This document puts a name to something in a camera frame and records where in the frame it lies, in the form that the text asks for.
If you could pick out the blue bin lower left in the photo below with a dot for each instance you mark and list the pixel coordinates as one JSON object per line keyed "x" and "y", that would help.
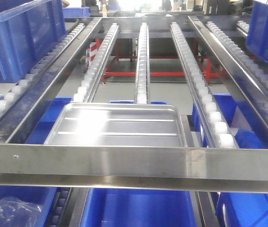
{"x": 38, "y": 195}

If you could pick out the red steel frame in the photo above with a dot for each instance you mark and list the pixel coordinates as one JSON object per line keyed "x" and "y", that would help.
{"x": 164, "y": 62}

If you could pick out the steel shelf front beam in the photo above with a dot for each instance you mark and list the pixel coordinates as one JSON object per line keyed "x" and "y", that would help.
{"x": 184, "y": 168}

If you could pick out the blue crate upper left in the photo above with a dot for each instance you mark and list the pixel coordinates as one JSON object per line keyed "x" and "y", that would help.
{"x": 29, "y": 30}

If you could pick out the centre-left roller track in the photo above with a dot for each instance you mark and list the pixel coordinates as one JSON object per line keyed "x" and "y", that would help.
{"x": 90, "y": 83}

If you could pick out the far right roller track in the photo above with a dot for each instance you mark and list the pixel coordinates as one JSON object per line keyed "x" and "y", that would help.
{"x": 239, "y": 54}

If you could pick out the centre-right roller track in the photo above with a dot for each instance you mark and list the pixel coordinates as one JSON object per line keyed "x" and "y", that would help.
{"x": 213, "y": 123}

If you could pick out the far left roller track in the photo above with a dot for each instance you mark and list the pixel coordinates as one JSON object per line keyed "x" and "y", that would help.
{"x": 10, "y": 98}

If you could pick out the ribbed silver metal tray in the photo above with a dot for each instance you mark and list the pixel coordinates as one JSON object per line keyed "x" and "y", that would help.
{"x": 109, "y": 124}

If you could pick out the left steel divider rail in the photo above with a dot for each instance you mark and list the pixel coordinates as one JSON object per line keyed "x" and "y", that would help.
{"x": 22, "y": 117}

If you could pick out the red white striped post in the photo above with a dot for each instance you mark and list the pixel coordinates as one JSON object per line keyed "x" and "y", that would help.
{"x": 91, "y": 52}

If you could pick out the blue bin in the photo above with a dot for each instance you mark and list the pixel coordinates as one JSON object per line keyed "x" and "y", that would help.
{"x": 38, "y": 195}
{"x": 138, "y": 208}
{"x": 236, "y": 209}

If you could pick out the blue bin lower centre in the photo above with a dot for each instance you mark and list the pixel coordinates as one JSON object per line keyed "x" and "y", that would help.
{"x": 138, "y": 208}

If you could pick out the blue bin lower right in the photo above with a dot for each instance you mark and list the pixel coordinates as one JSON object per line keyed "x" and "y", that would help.
{"x": 236, "y": 209}

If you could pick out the steel divider rail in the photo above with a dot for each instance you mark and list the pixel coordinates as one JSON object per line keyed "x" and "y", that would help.
{"x": 22, "y": 117}
{"x": 238, "y": 79}

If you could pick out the clear plastic bag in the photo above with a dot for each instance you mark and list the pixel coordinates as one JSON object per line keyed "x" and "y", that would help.
{"x": 17, "y": 213}

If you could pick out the centre roller track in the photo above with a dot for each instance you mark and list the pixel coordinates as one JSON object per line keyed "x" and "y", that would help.
{"x": 142, "y": 78}

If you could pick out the right steel divider rail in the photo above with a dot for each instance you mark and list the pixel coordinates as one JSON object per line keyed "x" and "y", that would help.
{"x": 238, "y": 79}

